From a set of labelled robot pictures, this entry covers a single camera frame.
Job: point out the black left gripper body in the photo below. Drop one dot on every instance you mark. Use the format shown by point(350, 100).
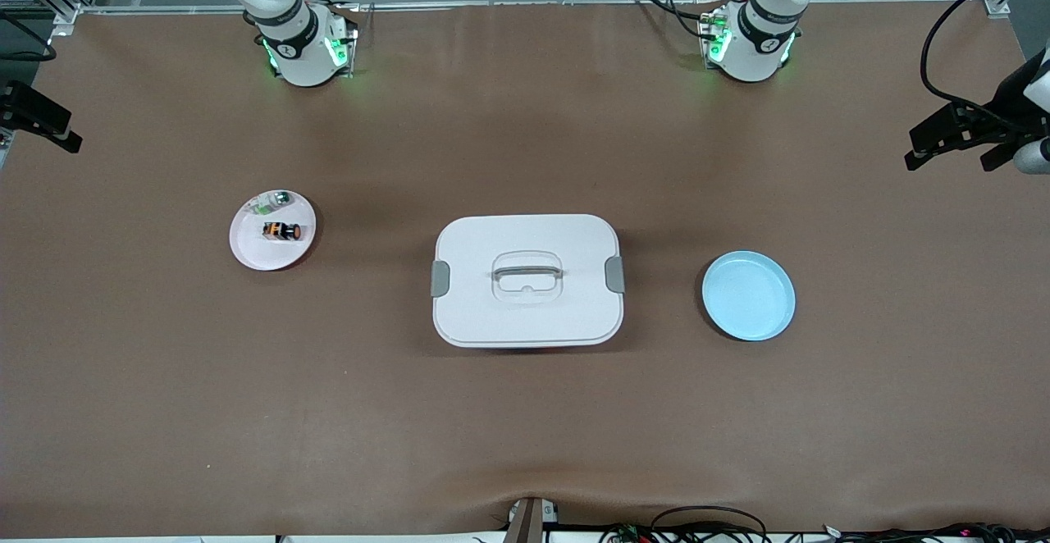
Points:
point(991, 119)

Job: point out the orange black switch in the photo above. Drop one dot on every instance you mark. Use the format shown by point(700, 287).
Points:
point(280, 231)

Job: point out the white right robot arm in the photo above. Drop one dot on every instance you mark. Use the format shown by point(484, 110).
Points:
point(299, 51)

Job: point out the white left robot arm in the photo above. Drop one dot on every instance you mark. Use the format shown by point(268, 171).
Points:
point(750, 47)

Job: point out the gray box latch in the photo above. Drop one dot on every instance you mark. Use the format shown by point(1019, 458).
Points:
point(440, 279)
point(615, 274)

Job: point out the white lidded storage box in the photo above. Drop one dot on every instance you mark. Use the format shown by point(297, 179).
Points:
point(525, 313)

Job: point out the pink round plate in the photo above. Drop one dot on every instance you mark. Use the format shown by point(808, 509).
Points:
point(258, 252)

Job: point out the light blue round plate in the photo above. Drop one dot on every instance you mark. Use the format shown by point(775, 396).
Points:
point(748, 295)

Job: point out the brown table mat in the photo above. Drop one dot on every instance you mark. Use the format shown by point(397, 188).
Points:
point(525, 428)

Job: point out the green clear switch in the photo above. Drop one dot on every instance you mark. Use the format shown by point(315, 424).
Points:
point(275, 201)

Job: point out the metal table edge bracket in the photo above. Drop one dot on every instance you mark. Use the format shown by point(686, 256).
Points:
point(529, 520)

